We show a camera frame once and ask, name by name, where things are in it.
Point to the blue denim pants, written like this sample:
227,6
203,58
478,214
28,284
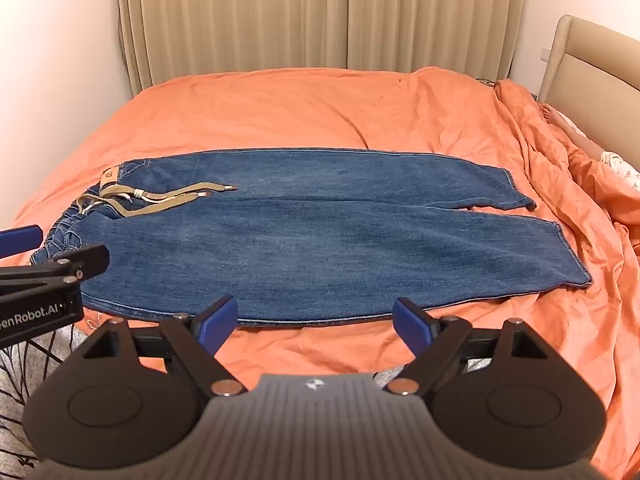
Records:
325,240

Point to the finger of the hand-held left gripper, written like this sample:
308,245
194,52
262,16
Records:
82,260
22,240

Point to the white branch-print cloth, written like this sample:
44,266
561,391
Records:
30,370

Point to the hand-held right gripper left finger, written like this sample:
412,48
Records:
219,321

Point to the orange crumpled duvet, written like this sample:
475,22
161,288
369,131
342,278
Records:
565,200

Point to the beige padded bed headboard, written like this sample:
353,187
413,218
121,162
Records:
590,70

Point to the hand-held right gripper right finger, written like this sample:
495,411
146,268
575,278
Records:
407,321

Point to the orange bed sheet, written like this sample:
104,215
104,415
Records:
310,110

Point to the white wall socket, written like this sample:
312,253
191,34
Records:
545,52

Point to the beige pleated curtain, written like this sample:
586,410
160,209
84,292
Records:
310,15

